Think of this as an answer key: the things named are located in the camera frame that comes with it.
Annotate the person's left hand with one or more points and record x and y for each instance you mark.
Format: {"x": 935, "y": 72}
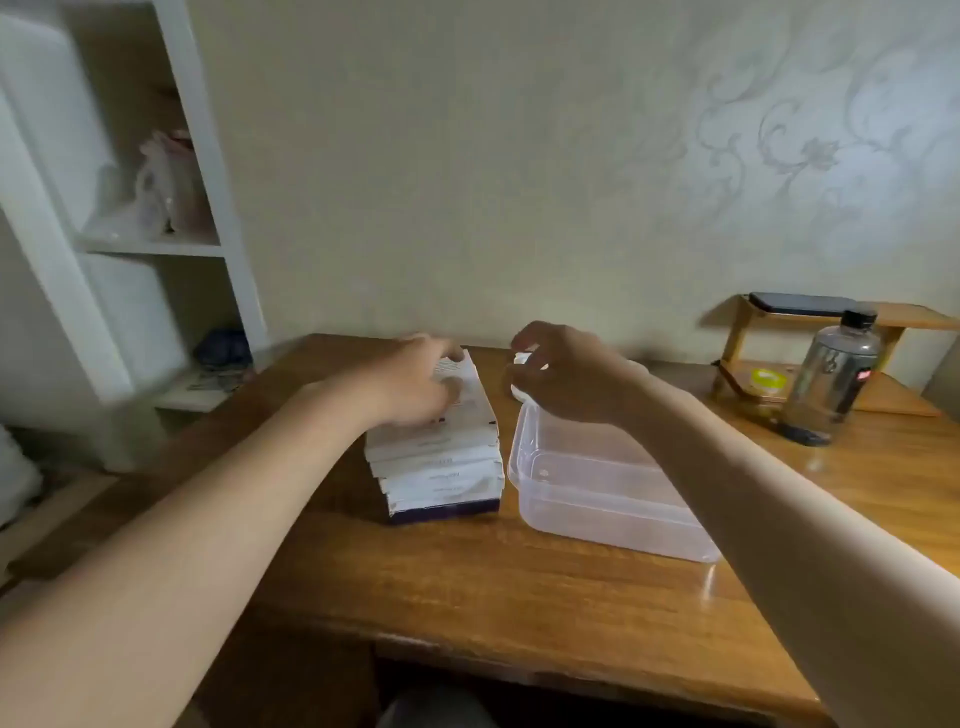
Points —
{"x": 405, "y": 386}

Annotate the person's right hand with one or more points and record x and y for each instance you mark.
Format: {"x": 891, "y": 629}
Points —
{"x": 585, "y": 382}

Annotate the white container lid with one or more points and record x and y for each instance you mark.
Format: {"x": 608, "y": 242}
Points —
{"x": 523, "y": 393}

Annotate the white box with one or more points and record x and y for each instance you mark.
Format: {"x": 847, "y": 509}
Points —
{"x": 472, "y": 416}

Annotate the clear plastic container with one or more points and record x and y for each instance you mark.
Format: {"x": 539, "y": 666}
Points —
{"x": 600, "y": 495}

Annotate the person's left forearm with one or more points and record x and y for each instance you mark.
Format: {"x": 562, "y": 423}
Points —
{"x": 187, "y": 540}

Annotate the person's right forearm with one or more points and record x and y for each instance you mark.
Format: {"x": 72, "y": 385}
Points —
{"x": 787, "y": 540}

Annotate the yellow tape roll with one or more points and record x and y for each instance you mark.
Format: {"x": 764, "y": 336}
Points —
{"x": 769, "y": 380}

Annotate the dark blue bundle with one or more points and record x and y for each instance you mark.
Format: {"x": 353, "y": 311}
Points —
{"x": 221, "y": 349}

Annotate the white papers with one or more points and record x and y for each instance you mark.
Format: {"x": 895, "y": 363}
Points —
{"x": 202, "y": 390}

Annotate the black smartphone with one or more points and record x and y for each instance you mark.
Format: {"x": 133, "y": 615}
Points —
{"x": 802, "y": 304}

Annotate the clear bottle with black cap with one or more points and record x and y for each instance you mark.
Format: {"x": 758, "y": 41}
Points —
{"x": 832, "y": 375}

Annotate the white bookshelf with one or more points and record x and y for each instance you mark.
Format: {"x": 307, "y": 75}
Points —
{"x": 210, "y": 150}

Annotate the clear plastic bags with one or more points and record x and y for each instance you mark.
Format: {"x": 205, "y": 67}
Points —
{"x": 165, "y": 187}

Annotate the small wooden desk shelf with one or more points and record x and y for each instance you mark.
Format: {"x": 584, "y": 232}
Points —
{"x": 900, "y": 315}

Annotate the white cloth bundle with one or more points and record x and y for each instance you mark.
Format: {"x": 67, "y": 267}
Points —
{"x": 15, "y": 480}

